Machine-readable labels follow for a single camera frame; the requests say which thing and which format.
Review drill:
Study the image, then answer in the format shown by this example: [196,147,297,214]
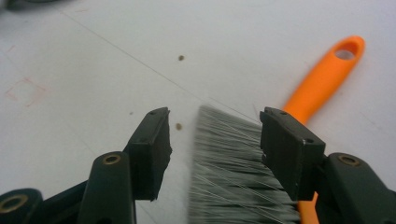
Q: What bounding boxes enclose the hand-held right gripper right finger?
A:
[259,106,327,203]

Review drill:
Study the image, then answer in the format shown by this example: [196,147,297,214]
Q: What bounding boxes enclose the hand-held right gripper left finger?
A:
[123,106,173,202]

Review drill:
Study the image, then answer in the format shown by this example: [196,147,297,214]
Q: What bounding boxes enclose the orange-handled grey brush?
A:
[188,35,366,224]

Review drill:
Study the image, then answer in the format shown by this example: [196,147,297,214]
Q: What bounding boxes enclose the scattered red beans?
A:
[128,54,186,132]

